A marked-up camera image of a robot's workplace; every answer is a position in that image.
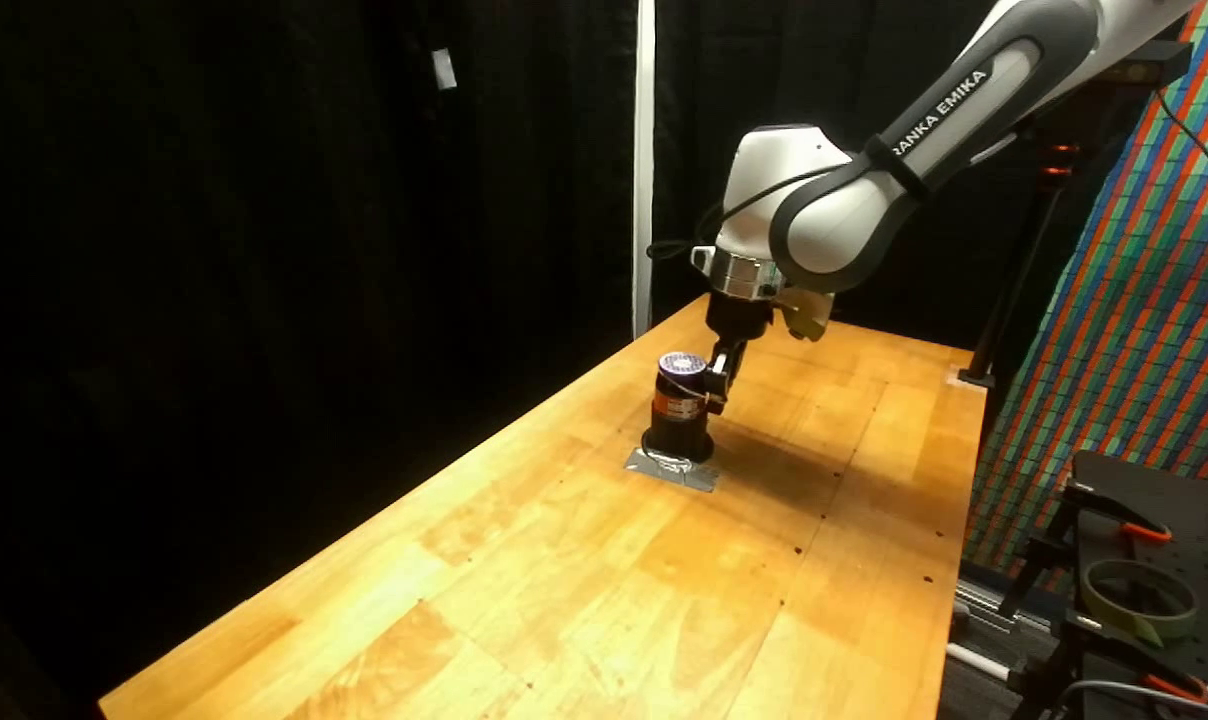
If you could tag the colourful woven pattern board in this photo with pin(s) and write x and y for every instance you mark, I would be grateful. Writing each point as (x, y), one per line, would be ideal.
(1136, 334)

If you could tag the white pole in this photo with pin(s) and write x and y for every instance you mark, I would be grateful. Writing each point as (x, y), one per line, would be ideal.
(645, 163)

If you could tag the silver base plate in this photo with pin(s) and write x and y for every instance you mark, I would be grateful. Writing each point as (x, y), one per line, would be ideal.
(666, 468)

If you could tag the black camera stand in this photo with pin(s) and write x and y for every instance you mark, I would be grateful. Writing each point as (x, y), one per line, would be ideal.
(1024, 265)

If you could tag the dark cup with purple top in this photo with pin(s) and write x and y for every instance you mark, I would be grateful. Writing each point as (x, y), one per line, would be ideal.
(682, 435)

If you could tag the beige wrist camera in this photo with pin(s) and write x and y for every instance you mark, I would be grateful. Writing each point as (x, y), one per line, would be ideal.
(810, 314)

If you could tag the black metal plate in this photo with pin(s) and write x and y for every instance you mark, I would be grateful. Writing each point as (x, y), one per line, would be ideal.
(1157, 486)

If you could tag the silver aluminium rail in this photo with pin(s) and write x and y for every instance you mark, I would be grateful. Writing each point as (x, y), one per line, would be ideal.
(990, 624)

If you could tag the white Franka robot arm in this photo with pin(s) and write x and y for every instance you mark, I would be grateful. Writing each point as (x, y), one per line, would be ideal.
(828, 223)

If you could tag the black curtain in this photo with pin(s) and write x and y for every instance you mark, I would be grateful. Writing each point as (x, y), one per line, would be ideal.
(296, 334)

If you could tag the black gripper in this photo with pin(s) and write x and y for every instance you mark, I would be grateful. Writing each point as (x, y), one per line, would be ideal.
(743, 323)

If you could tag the green tape roll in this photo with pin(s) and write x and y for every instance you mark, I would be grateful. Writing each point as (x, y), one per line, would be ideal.
(1136, 599)

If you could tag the white tag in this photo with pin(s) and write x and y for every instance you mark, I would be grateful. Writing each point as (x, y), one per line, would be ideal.
(447, 71)

